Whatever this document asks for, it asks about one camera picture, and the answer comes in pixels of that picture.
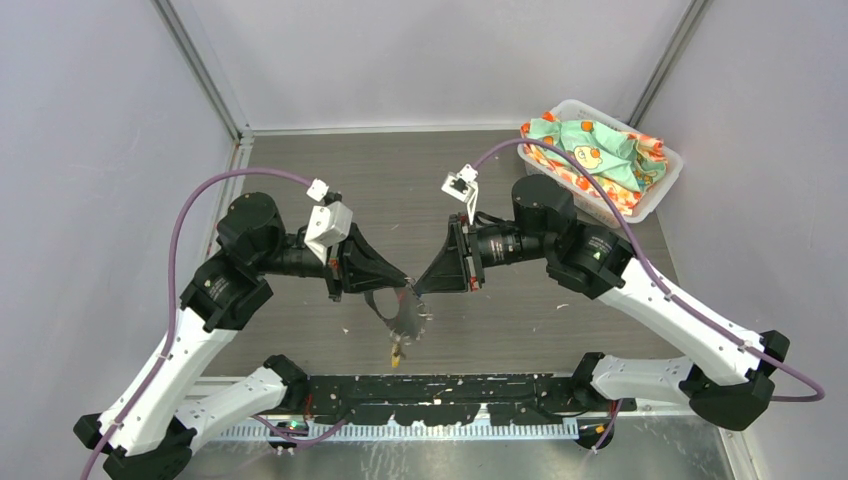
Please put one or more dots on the colourful printed cloth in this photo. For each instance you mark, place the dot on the colourful printed cloth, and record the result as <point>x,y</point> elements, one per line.
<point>624,164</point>

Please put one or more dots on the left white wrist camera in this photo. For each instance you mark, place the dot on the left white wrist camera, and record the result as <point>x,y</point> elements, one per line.
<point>327,226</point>

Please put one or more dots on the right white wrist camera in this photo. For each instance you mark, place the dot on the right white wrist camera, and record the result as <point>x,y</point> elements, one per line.
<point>463,187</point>

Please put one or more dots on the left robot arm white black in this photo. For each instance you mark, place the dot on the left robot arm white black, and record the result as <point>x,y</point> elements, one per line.
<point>152,431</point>

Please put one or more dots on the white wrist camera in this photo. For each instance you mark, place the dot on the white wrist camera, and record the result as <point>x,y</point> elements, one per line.
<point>463,187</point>
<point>327,226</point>

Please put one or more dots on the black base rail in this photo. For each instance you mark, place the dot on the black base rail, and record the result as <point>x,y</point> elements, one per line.
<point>441,400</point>

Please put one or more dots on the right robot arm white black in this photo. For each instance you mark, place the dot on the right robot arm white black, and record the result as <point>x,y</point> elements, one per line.
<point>723,372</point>

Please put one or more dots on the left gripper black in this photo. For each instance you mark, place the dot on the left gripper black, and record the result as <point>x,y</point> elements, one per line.
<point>357,267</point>

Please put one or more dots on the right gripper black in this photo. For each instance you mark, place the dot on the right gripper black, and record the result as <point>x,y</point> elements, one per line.
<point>450,271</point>

